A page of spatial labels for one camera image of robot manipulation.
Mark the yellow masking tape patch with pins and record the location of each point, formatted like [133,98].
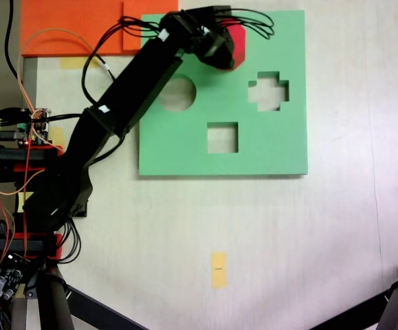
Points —
[57,134]

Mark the green shape-hole board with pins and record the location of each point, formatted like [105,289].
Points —
[281,144]

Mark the black tripod strut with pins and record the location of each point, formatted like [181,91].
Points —
[356,311]
[99,309]

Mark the orange flat block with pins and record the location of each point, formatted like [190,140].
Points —
[64,17]
[131,38]

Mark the red and black clamp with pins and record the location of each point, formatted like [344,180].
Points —
[13,154]
[37,245]

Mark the yellow masking tape strip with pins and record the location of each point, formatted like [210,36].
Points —
[73,63]

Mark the yellow tape marker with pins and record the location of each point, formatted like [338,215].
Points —
[219,269]

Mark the black converter circuit board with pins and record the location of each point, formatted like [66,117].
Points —
[8,275]

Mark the black USB plug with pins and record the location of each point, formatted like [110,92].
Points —
[8,135]

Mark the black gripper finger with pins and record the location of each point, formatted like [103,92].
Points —
[228,51]

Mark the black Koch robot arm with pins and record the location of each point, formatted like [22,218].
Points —
[140,79]

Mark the green driver circuit board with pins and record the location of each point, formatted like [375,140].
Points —
[38,120]

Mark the red octagonal pillar block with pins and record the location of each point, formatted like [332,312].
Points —
[240,44]

